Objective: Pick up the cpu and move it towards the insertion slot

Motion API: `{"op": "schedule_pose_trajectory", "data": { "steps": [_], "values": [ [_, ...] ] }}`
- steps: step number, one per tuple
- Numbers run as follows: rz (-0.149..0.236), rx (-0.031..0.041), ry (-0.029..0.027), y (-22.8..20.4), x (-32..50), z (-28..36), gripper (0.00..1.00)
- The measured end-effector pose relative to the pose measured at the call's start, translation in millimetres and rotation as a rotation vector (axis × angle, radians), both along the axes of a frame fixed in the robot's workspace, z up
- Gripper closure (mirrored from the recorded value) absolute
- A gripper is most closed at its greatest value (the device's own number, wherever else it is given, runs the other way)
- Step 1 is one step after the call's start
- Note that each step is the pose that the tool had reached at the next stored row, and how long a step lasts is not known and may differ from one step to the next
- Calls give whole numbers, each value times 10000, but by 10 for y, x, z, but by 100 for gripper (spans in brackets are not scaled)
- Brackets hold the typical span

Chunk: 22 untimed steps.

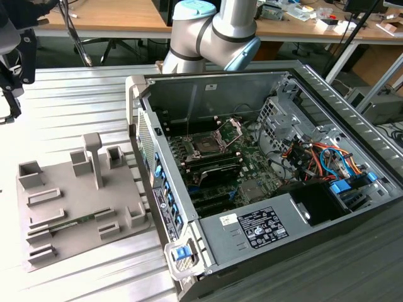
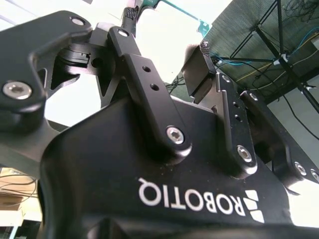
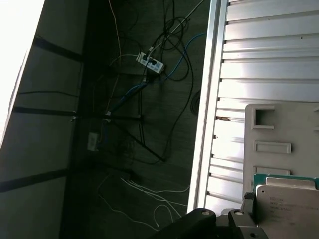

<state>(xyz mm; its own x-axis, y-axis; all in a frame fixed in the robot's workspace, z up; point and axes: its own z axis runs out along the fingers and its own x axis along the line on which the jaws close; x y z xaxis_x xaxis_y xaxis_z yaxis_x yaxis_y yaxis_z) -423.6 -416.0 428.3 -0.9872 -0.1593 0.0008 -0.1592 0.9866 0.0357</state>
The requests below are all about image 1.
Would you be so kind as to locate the white box with black insert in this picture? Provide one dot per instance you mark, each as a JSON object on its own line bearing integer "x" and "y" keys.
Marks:
{"x": 338, "y": 28}

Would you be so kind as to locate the silver perforated drive cage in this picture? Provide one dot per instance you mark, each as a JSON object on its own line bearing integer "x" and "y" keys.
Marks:
{"x": 270, "y": 113}

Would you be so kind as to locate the grey plastic parts rack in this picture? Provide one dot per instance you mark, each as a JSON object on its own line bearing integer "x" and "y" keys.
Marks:
{"x": 104, "y": 195}

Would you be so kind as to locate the silver metal drive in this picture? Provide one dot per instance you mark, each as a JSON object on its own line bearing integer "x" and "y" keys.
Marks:
{"x": 272, "y": 12}

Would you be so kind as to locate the black plastic box cover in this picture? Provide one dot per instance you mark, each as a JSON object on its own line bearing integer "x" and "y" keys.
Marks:
{"x": 315, "y": 201}

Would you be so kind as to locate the CPU socket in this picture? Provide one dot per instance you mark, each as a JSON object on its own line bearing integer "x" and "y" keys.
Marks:
{"x": 204, "y": 145}

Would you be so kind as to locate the open grey PC case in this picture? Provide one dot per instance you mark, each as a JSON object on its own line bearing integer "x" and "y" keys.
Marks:
{"x": 204, "y": 104}

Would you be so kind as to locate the brown cardboard piece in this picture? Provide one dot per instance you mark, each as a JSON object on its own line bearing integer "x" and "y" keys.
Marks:
{"x": 390, "y": 28}

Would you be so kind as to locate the black office chair base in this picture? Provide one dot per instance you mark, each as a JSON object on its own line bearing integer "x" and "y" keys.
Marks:
{"x": 108, "y": 47}

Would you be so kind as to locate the grey power supply with labels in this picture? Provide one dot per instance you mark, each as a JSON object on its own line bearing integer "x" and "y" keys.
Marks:
{"x": 217, "y": 248}

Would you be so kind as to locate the blue disk carrier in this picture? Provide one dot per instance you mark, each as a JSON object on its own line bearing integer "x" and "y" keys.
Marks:
{"x": 340, "y": 187}

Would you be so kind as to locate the blue case latch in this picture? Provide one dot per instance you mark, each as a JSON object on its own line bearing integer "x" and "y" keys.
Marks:
{"x": 181, "y": 253}

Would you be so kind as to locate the black slanted pole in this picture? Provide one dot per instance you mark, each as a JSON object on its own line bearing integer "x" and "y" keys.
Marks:
{"x": 346, "y": 44}

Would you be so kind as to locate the silver table leg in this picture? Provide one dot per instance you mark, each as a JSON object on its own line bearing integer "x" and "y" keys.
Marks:
{"x": 382, "y": 80}

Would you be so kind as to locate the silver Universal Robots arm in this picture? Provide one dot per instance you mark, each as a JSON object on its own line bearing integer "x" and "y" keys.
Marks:
{"x": 189, "y": 47}

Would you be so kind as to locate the black RAM slot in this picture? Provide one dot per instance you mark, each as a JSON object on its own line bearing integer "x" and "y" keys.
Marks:
{"x": 214, "y": 164}
{"x": 209, "y": 157}

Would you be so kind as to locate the black expansion slot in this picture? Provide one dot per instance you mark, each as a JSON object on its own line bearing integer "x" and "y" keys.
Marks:
{"x": 217, "y": 207}
{"x": 211, "y": 196}

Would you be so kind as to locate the silver chipset heatsink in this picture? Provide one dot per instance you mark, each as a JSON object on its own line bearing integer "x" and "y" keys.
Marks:
{"x": 253, "y": 191}

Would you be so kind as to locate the blue plastic clip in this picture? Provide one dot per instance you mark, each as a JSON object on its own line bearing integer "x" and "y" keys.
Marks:
{"x": 371, "y": 176}

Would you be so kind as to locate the black monitor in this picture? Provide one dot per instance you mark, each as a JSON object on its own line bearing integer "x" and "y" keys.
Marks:
{"x": 362, "y": 5}

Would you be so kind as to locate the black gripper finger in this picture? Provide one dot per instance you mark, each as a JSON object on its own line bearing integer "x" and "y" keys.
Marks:
{"x": 12, "y": 100}
{"x": 28, "y": 56}

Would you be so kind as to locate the grey computer box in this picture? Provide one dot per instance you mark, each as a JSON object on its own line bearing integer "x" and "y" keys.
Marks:
{"x": 384, "y": 107}

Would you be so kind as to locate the green RAM stick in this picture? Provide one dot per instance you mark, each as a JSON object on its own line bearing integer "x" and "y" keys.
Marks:
{"x": 72, "y": 222}

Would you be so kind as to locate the green motherboard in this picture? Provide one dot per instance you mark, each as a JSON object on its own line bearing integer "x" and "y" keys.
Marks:
{"x": 261, "y": 170}

